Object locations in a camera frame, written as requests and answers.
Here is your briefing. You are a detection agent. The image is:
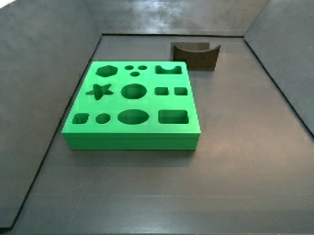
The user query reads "green shape sorter block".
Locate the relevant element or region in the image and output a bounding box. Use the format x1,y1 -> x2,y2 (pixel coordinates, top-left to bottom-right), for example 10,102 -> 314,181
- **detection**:
62,61 -> 202,150

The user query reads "dark curved foam holder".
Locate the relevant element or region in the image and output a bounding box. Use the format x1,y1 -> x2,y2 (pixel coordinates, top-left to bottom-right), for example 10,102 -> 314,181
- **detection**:
172,42 -> 221,72

